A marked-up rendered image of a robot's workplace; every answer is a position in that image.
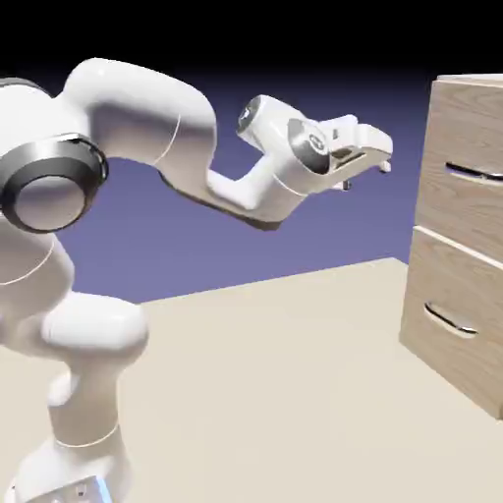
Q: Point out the light wood drawer front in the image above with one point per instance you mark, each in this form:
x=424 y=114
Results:
x=459 y=129
x=444 y=275

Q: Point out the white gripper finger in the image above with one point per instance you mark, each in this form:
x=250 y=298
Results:
x=386 y=167
x=346 y=185

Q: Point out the light wood cabinet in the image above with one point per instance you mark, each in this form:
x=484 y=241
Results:
x=463 y=118

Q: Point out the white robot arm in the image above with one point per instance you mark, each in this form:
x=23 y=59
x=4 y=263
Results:
x=129 y=118

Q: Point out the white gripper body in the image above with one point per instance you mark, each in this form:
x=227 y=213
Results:
x=373 y=143

